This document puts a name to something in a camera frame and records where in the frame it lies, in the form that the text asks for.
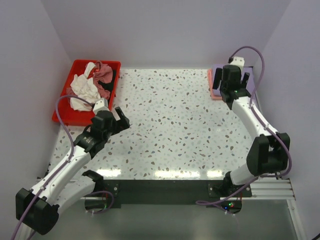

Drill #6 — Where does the lavender t-shirt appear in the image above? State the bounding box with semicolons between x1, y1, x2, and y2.
211;64;255;95

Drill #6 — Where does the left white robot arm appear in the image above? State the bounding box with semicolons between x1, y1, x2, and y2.
15;106;130;235

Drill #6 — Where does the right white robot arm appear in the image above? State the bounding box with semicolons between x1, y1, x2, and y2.
212;64;292;197

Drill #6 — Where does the folded salmon t-shirt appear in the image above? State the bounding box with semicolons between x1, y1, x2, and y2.
207;68;222;101

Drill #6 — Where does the black garment in bin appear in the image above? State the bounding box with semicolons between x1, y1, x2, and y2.
98;70;119;109

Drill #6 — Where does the red plastic bin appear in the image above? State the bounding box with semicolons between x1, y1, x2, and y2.
58;59;121;126

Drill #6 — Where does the white t-shirt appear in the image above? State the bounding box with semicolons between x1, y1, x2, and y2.
66;62;101;112

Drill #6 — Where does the dusty pink t-shirt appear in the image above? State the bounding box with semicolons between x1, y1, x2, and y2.
65;60;113;103

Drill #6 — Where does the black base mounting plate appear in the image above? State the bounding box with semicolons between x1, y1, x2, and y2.
83;178;253;213

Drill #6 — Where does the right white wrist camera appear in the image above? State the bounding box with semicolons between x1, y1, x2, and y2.
228;56;245;68

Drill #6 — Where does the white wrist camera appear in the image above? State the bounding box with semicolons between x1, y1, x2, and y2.
228;56;245;68
92;98;110;115

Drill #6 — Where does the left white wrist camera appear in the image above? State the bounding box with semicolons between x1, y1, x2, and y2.
92;98;110;115

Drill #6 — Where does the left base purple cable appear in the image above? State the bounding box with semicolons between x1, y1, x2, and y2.
86;191;115;216

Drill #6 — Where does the right aluminium rail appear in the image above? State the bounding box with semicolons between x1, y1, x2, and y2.
243;65;297;201

